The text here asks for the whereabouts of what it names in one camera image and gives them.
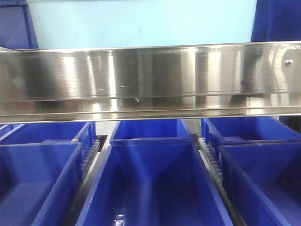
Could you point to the blue bin upper right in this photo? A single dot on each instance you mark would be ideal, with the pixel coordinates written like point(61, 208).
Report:
point(277, 20)

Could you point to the white roller track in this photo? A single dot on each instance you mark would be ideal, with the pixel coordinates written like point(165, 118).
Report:
point(209, 155)
point(89, 157)

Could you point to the blue bin rear left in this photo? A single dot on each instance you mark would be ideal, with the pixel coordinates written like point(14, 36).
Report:
point(49, 133)

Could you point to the light blue plastic bin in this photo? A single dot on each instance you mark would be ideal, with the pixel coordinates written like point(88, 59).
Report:
point(140, 23)

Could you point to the blue bin front right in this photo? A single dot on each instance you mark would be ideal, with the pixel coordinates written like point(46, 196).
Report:
point(263, 182)

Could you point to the blue bin upper left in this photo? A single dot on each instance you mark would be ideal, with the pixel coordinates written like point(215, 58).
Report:
point(16, 26)

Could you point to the blue bin front centre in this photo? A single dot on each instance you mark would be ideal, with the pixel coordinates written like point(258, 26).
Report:
point(153, 185)

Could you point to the blue bin front left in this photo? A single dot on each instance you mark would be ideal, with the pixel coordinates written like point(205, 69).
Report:
point(38, 183)

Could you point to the white roller track left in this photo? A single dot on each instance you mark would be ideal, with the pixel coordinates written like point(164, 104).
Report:
point(89, 157)

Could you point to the blue bin rear right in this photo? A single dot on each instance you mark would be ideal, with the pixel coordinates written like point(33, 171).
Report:
point(244, 130)

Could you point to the white roller track right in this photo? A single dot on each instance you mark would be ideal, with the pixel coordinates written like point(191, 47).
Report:
point(209, 155)

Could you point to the blue bin rear centre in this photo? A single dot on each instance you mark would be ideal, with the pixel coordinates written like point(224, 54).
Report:
point(151, 132)

